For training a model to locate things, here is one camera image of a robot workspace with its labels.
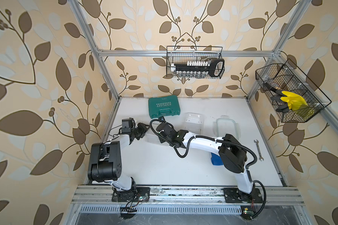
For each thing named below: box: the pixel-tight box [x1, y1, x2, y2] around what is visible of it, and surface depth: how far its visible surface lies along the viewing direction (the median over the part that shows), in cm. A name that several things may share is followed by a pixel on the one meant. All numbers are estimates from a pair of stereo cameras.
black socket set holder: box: [170, 58, 225, 78], surface depth 86 cm
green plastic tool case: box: [148, 95, 181, 119], surface depth 111 cm
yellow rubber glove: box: [280, 90, 309, 111], surface depth 68 cm
